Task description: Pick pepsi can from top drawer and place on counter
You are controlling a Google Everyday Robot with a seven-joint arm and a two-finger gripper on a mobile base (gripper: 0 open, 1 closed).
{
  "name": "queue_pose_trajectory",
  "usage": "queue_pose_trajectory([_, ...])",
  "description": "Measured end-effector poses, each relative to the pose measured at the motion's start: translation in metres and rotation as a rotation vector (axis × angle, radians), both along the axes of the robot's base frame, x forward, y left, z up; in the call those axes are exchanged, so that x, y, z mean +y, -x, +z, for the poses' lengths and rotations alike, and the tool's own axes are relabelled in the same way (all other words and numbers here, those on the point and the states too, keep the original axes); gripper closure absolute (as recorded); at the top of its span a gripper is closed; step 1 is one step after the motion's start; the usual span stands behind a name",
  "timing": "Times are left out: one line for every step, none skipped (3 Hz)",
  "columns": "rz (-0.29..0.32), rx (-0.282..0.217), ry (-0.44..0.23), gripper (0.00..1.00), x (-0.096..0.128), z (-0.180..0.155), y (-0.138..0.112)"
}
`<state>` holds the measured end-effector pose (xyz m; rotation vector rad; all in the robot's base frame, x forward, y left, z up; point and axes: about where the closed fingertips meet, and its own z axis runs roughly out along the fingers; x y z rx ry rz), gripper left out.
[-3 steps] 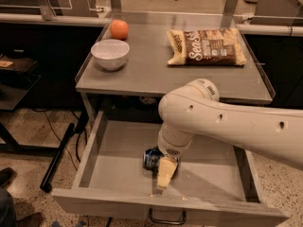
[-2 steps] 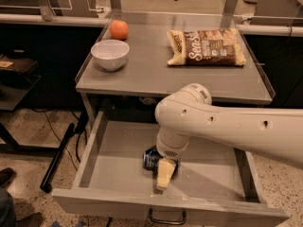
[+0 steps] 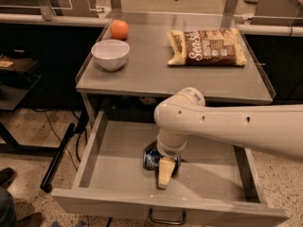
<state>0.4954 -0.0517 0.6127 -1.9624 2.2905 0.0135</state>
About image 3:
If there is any grey counter cabinet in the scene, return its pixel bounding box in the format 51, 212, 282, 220
77, 11, 276, 123

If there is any white ceramic bowl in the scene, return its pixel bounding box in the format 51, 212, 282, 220
91, 39, 130, 71

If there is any brown snack chip bag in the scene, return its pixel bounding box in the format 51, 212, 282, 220
168, 28, 246, 66

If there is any brown shoe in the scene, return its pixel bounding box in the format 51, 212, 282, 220
0, 167, 16, 188

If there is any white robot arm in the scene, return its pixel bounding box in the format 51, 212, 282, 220
153, 87, 303, 188

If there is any black floor cable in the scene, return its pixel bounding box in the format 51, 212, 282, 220
29, 107, 89, 172

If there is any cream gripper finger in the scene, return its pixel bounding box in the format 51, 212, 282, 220
158, 157, 175, 188

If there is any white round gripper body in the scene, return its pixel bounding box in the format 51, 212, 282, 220
156, 129, 187, 158

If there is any orange fruit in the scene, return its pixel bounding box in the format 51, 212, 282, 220
110, 20, 129, 40

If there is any black table leg bar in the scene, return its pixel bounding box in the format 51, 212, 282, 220
40, 123, 75, 193

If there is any black side table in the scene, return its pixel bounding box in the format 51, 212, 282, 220
0, 63, 61, 157

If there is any metal drawer handle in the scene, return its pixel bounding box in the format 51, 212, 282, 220
149, 209, 187, 226

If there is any blue pepsi can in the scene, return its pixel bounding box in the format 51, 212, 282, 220
143, 141, 181, 170

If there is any grey open top drawer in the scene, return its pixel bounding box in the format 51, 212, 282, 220
52, 113, 289, 227

